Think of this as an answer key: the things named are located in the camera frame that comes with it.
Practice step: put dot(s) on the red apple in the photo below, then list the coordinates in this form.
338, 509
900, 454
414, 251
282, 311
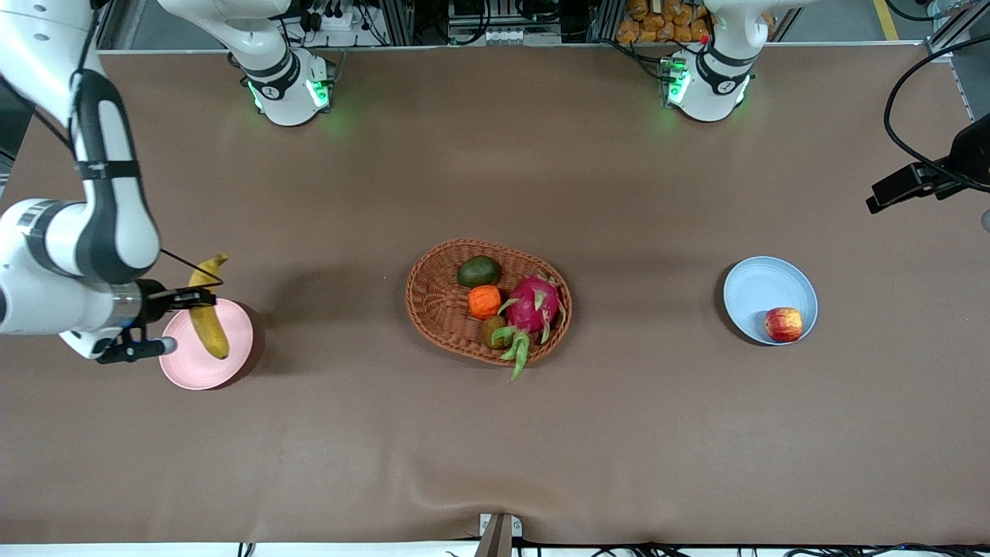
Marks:
783, 324

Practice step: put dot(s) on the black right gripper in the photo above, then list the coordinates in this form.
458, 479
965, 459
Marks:
157, 301

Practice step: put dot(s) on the green avocado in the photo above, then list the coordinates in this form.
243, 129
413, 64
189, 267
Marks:
479, 272

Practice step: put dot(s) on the brown kiwi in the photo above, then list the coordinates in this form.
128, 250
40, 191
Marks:
492, 329

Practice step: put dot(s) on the pink dragon fruit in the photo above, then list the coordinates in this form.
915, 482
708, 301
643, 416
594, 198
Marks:
534, 303

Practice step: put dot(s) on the brown table cloth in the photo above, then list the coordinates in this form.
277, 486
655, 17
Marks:
495, 433

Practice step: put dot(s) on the blue plate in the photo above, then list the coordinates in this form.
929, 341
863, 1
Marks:
762, 290

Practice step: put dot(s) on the pile of orange objects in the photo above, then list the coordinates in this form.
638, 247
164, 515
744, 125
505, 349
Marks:
657, 23

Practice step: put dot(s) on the orange tangerine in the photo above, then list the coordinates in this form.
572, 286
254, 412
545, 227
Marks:
485, 302

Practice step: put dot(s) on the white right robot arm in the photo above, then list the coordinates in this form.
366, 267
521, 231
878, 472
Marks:
116, 216

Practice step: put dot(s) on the brown wicker basket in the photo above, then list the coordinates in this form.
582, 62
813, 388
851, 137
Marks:
441, 298

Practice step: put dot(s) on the white power strip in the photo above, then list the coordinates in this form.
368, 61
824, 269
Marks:
336, 19

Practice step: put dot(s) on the pink plate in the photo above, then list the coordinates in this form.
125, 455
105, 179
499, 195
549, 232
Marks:
232, 363

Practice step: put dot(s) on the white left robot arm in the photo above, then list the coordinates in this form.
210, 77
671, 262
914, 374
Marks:
715, 85

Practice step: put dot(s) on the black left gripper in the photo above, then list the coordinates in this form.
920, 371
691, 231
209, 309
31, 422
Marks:
973, 158

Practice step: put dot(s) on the yellow banana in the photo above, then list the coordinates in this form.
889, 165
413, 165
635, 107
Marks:
210, 333

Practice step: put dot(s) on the metal bracket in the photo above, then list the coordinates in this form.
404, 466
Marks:
499, 534

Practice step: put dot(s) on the aluminium frame profile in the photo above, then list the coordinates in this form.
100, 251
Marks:
605, 19
398, 19
947, 39

